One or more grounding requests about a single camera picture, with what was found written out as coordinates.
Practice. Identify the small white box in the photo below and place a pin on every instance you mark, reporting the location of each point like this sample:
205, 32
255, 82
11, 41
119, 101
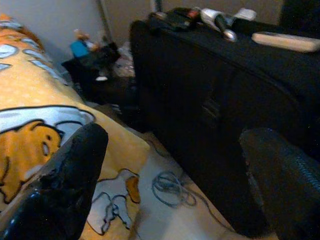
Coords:
246, 13

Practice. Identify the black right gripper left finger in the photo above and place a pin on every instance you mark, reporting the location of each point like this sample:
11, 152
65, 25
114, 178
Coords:
67, 180

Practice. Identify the black pouch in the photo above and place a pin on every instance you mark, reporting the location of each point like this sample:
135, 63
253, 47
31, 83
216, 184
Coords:
175, 18

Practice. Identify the large black fabric case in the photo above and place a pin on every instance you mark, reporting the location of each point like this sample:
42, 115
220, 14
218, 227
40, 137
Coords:
200, 75

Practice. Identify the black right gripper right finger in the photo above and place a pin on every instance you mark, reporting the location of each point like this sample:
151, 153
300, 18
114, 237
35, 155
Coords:
282, 180

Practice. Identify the yellow cartoon print blanket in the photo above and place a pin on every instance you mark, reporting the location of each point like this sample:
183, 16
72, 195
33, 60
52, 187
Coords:
37, 82

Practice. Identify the white patterned cloth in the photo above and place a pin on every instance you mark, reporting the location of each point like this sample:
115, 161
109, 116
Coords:
125, 65

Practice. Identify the black clothing pile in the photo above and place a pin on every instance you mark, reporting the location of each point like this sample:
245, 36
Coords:
100, 57

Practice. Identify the blue toy figure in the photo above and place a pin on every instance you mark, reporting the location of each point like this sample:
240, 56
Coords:
80, 48

